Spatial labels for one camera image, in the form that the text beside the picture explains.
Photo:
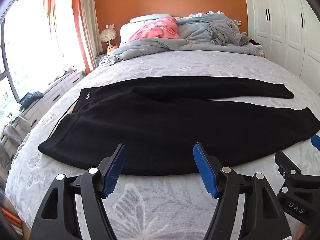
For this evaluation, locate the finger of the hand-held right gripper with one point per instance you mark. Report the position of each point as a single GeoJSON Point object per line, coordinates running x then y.
{"type": "Point", "coordinates": [316, 143]}
{"type": "Point", "coordinates": [287, 167]}

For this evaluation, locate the black pants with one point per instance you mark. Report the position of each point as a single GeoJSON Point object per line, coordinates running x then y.
{"type": "Point", "coordinates": [150, 120]}

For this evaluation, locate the pink pillow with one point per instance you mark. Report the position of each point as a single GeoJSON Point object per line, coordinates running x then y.
{"type": "Point", "coordinates": [155, 30]}

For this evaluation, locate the grey duvet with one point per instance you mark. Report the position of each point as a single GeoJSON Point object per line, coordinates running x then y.
{"type": "Point", "coordinates": [195, 35]}

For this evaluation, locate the white feather lamp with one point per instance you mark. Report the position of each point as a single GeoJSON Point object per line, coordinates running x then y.
{"type": "Point", "coordinates": [108, 35]}

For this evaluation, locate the grey crumpled garment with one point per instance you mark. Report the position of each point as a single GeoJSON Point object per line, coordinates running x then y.
{"type": "Point", "coordinates": [227, 32]}

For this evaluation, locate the pale crumpled cloth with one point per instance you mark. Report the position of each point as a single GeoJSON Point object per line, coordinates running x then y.
{"type": "Point", "coordinates": [18, 121]}

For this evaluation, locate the white wardrobe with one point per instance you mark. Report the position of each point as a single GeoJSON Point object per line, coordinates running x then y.
{"type": "Point", "coordinates": [282, 25]}

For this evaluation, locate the white wall switch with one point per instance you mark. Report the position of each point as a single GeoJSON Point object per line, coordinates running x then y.
{"type": "Point", "coordinates": [110, 26]}

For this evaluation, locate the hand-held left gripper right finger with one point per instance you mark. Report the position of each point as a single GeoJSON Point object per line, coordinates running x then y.
{"type": "Point", "coordinates": [205, 170]}

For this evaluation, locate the bed with grey butterfly cover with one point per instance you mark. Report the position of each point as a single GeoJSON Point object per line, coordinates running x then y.
{"type": "Point", "coordinates": [150, 205]}

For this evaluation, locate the white drawer cabinet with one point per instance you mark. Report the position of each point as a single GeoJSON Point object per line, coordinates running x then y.
{"type": "Point", "coordinates": [62, 87]}

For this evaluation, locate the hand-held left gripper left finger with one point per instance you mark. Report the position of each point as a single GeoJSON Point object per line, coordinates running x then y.
{"type": "Point", "coordinates": [113, 170]}

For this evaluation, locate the white wall socket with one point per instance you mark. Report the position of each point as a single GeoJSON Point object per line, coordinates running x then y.
{"type": "Point", "coordinates": [237, 22]}

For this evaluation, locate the orange curtain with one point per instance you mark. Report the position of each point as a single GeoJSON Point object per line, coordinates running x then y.
{"type": "Point", "coordinates": [82, 25]}
{"type": "Point", "coordinates": [51, 17]}

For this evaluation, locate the dark blue cloth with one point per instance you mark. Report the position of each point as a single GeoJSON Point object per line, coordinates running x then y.
{"type": "Point", "coordinates": [31, 98]}

